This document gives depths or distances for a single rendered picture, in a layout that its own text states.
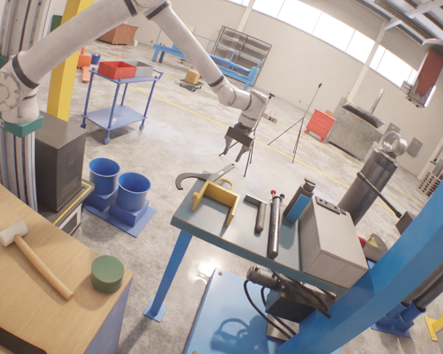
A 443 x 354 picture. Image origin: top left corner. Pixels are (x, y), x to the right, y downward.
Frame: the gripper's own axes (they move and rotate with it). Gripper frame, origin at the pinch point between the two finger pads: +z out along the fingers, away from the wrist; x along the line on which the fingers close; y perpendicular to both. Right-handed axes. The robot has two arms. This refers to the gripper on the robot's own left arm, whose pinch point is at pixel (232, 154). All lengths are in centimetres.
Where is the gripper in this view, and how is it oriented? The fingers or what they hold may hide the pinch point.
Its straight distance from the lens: 128.1
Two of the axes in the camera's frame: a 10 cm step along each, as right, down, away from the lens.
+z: -3.6, 8.0, 4.7
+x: -8.3, -5.1, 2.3
